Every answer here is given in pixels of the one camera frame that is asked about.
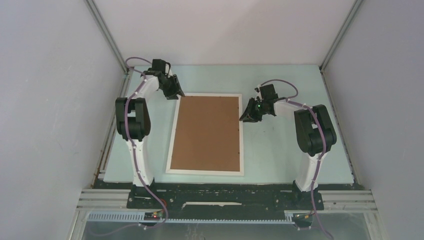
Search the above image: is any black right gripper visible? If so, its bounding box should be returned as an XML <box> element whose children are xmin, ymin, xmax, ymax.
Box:
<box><xmin>238</xmin><ymin>97</ymin><xmax>267</xmax><ymax>123</ymax></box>

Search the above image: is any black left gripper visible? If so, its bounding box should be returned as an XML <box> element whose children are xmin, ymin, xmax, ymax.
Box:
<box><xmin>159</xmin><ymin>74</ymin><xmax>184</xmax><ymax>101</ymax></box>

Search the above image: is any brown backing board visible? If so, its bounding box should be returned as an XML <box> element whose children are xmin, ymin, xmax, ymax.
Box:
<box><xmin>169</xmin><ymin>96</ymin><xmax>241</xmax><ymax>173</ymax></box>

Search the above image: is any white picture frame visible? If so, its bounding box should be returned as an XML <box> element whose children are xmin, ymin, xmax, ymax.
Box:
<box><xmin>164</xmin><ymin>93</ymin><xmax>245</xmax><ymax>177</ymax></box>

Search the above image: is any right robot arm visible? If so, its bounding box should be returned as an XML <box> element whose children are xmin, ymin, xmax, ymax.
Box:
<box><xmin>239</xmin><ymin>80</ymin><xmax>337</xmax><ymax>209</ymax></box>

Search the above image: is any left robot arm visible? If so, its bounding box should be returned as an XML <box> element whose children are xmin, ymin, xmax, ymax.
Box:
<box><xmin>115</xmin><ymin>57</ymin><xmax>185</xmax><ymax>187</ymax></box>

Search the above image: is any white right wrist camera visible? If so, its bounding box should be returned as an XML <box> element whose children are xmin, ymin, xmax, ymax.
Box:
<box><xmin>254</xmin><ymin>85</ymin><xmax>262</xmax><ymax>101</ymax></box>

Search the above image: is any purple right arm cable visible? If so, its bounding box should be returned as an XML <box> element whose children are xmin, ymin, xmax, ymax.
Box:
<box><xmin>260</xmin><ymin>79</ymin><xmax>334</xmax><ymax>240</ymax></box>

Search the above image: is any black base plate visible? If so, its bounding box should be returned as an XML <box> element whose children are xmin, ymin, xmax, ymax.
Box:
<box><xmin>126</xmin><ymin>183</ymin><xmax>324</xmax><ymax>221</ymax></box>

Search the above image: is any aluminium corner rail left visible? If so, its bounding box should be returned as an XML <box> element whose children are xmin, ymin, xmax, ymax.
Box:
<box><xmin>83</xmin><ymin>0</ymin><xmax>129</xmax><ymax>74</ymax></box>

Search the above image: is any aluminium corner rail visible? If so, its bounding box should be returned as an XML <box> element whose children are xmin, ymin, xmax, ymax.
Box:
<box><xmin>319</xmin><ymin>0</ymin><xmax>365</xmax><ymax>73</ymax></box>
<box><xmin>83</xmin><ymin>0</ymin><xmax>129</xmax><ymax>74</ymax></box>

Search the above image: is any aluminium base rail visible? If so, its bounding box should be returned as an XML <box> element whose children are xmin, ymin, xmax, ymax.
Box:
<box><xmin>68</xmin><ymin>184</ymin><xmax>388</xmax><ymax>240</ymax></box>

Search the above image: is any aluminium corner rail right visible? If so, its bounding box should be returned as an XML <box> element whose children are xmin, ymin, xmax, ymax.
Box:
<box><xmin>319</xmin><ymin>0</ymin><xmax>365</xmax><ymax>73</ymax></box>

